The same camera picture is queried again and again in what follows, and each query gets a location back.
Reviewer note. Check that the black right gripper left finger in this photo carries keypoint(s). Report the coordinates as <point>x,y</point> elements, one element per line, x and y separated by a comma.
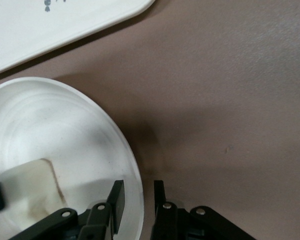
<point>100,220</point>

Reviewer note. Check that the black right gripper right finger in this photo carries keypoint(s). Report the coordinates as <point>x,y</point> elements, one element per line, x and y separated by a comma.
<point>167,222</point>

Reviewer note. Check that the round cream plate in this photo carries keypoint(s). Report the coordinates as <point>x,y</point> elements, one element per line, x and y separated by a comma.
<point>72,140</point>

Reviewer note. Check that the cream rabbit print tray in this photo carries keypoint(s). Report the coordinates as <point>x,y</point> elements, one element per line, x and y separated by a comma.
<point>52,30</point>

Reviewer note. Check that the brown table cover mat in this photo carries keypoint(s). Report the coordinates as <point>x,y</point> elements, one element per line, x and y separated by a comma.
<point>215,100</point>

